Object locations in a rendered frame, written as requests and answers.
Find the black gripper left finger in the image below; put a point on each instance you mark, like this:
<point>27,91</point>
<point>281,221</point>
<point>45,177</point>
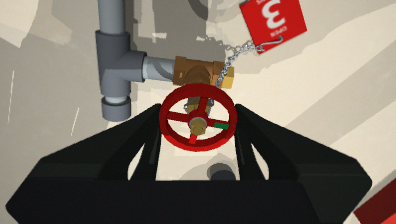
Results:
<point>108,154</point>

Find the red flat block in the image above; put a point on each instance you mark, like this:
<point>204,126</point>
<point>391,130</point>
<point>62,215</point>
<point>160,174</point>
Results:
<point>379,209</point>

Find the red number tag with silver chain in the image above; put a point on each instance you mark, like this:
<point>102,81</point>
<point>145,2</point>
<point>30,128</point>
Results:
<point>266,21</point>

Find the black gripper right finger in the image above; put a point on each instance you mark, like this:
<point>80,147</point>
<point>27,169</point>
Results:
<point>334,182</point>

